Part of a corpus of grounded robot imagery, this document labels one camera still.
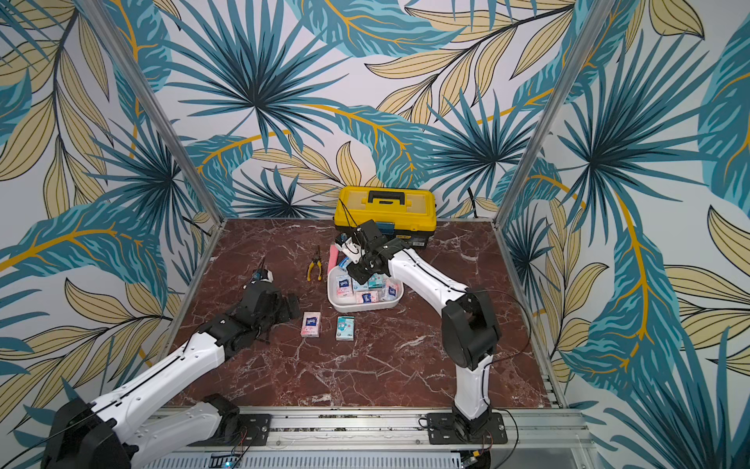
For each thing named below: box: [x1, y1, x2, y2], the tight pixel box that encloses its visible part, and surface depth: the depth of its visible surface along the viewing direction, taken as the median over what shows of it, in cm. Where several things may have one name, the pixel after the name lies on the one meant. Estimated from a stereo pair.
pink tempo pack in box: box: [384, 279, 401, 299], surface depth 97 cm
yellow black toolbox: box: [333, 185, 438, 249], surface depth 102 cm
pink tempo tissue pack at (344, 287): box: [335, 275, 355, 300], surface depth 99 cm
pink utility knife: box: [327, 244, 339, 274], surface depth 109 cm
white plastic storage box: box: [327, 264, 405, 313], surface depth 97 cm
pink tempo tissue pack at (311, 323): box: [300, 310, 322, 339], surface depth 90 cm
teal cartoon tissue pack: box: [335, 315, 356, 342], surface depth 90 cm
